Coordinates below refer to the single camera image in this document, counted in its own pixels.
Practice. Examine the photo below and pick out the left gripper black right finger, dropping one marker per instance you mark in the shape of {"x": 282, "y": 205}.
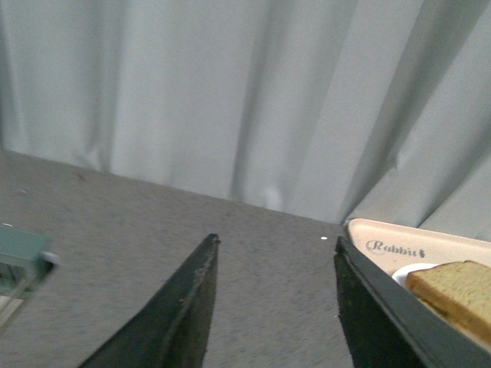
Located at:
{"x": 385, "y": 326}

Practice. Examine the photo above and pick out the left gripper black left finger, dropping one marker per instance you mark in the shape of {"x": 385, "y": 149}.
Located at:
{"x": 172, "y": 329}

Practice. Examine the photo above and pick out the white round plate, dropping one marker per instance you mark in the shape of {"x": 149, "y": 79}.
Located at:
{"x": 400, "y": 276}

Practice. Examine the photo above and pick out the bread slice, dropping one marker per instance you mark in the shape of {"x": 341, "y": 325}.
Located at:
{"x": 460, "y": 291}

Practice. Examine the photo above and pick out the beige rabbit tray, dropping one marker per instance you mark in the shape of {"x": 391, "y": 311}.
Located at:
{"x": 392, "y": 247}

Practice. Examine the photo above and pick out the green table fixture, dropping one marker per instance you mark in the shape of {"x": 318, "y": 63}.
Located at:
{"x": 26, "y": 263}

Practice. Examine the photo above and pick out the grey-white curtain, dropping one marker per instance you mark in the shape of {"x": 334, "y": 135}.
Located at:
{"x": 332, "y": 110}

